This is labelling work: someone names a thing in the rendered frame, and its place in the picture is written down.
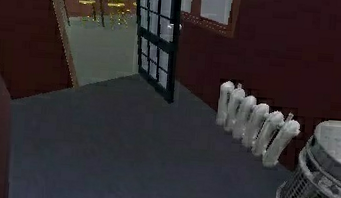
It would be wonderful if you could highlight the wire office wastebasket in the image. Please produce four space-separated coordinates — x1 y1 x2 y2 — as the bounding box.
275 116 341 198

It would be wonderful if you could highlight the window with brown frame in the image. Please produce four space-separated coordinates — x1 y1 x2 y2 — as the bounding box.
178 0 244 39

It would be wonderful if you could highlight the black glass-paned room door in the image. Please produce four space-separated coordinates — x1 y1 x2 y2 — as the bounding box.
128 0 183 104

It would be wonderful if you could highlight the white radiator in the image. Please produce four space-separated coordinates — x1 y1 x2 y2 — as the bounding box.
212 79 305 170

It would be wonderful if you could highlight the yellow chair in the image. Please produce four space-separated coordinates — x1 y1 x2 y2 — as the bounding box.
71 0 99 22
104 0 131 30

